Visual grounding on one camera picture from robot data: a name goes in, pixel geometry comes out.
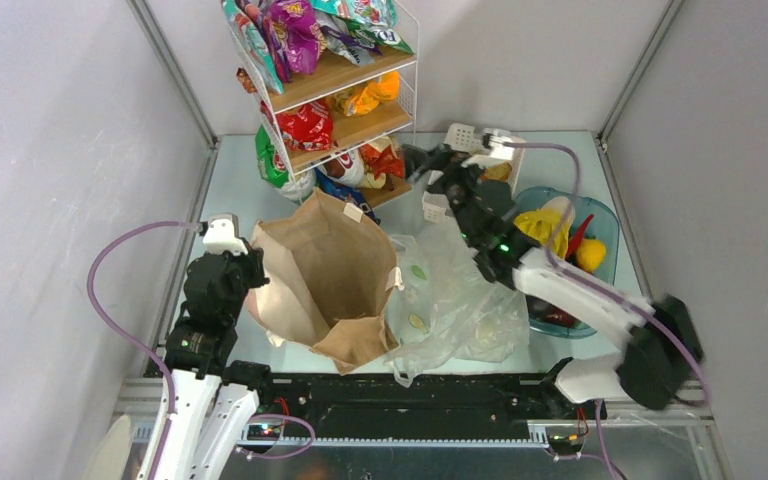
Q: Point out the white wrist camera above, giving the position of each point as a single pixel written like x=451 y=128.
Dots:
x=494 y=147
x=220 y=234

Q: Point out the red toy pepper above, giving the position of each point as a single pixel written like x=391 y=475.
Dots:
x=576 y=239

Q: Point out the white plastic basket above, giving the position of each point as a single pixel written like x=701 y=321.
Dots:
x=460 y=137

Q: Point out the red snack bag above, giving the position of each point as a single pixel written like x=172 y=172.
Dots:
x=308 y=127

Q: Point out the yellow toy pear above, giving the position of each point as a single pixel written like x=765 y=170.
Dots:
x=590 y=254

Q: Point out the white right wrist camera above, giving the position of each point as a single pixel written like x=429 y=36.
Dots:
x=494 y=147

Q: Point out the yellow toy cabbage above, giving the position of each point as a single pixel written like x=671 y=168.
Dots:
x=549 y=224

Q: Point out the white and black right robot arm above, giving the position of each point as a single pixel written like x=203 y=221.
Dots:
x=659 y=348

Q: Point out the teal snack bag left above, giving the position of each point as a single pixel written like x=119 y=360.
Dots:
x=245 y=24

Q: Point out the slice of toasted bread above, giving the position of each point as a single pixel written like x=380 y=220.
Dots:
x=500 y=172

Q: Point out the white red chips bag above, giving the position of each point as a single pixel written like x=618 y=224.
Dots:
x=347 y=168

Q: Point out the translucent plastic grocery bag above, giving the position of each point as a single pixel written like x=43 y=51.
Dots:
x=445 y=309

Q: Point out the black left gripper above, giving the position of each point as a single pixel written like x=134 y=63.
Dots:
x=254 y=260

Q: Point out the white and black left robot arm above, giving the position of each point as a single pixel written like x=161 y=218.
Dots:
x=208 y=398

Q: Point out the white wire wooden shelf rack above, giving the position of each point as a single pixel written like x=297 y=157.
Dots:
x=333 y=83

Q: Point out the teal plastic tub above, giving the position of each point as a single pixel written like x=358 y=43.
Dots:
x=604 y=227

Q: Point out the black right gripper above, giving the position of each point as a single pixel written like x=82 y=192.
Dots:
x=417 y=159

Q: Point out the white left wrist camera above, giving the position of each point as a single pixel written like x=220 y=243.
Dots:
x=220 y=234

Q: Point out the dark red toy apple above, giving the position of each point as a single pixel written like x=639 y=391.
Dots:
x=550 y=314

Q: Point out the green white snack bag top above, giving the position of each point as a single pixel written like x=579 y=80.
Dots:
x=358 y=30

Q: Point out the blue snack bag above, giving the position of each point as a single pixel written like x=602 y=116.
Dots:
x=346 y=194

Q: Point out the orange yellow snack bag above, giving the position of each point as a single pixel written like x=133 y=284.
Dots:
x=365 y=97

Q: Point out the brown burlap tote bag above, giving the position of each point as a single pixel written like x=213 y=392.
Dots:
x=331 y=272

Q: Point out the purple snack bag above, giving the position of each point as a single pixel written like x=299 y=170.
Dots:
x=295 y=35

